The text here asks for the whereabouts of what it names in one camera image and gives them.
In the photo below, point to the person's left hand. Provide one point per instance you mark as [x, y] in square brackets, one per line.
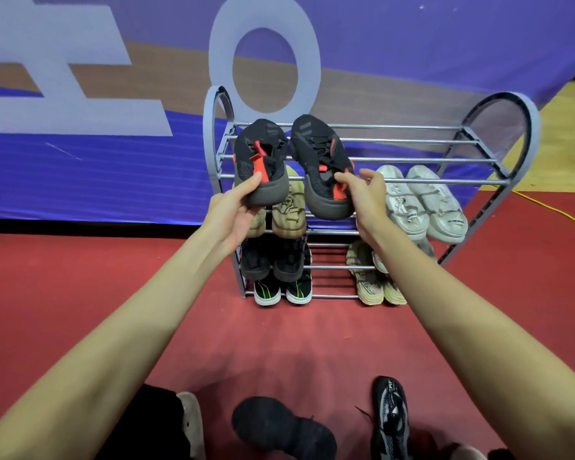
[230, 213]

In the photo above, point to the person's right hand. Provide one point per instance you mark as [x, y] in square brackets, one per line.
[369, 201]

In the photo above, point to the pale yellow sneaker white sole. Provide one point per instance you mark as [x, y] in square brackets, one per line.
[290, 215]
[258, 225]

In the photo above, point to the plain white sneaker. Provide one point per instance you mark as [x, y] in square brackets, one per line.
[405, 208]
[443, 213]

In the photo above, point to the black sneaker red patch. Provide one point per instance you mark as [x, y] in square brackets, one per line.
[263, 158]
[321, 177]

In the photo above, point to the black sneaker orange marks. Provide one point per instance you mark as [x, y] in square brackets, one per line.
[290, 261]
[255, 261]

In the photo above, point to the grey metal shoe rack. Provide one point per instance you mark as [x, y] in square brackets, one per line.
[412, 160]

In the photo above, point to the white knit sneaker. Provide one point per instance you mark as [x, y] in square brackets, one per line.
[379, 262]
[427, 248]

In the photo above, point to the beige sneaker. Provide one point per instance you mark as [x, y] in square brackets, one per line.
[366, 285]
[394, 294]

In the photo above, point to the black sneaker green stripes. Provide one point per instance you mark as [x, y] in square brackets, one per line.
[299, 292]
[267, 296]

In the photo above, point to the black sneaker white pattern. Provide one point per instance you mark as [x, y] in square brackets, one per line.
[389, 416]

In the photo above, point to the dark grey sneaker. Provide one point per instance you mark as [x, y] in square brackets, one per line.
[278, 428]

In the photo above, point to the person's left forearm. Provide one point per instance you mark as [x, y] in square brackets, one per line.
[100, 359]

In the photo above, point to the person's right forearm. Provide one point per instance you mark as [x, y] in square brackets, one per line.
[484, 340]

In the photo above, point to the person's left cream clog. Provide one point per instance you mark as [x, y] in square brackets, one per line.
[192, 421]

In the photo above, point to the person's cream clog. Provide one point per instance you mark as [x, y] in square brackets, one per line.
[192, 421]
[465, 452]

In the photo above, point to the person's black trousers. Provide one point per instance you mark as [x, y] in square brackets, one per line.
[144, 426]

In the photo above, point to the person's right cream clog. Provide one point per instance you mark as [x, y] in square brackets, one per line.
[465, 452]

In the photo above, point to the blue tarp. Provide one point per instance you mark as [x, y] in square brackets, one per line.
[412, 43]

